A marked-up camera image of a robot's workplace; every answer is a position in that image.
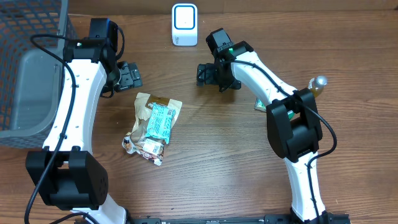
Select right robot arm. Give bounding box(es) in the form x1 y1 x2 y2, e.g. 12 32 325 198
197 28 326 223

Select yellow dish soap bottle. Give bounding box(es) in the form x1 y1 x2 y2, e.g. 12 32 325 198
308 75 328 98

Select grey plastic mesh basket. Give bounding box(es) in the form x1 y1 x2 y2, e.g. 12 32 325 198
1 0 77 148

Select teal tissue pack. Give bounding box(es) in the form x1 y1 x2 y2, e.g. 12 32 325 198
254 98 266 112

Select teal snack packet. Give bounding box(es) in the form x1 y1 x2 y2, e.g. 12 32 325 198
145 103 175 144

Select brown snack wrapper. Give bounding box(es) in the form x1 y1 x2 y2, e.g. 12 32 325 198
121 93 182 166

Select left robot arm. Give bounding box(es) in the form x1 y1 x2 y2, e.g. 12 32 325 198
25 18 142 223

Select white barcode scanner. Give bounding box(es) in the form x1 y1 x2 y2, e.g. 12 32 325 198
172 3 198 47

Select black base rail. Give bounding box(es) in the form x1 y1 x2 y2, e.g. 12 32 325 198
127 213 351 224

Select green lid jar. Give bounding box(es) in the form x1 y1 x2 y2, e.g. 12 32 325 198
287 110 295 120

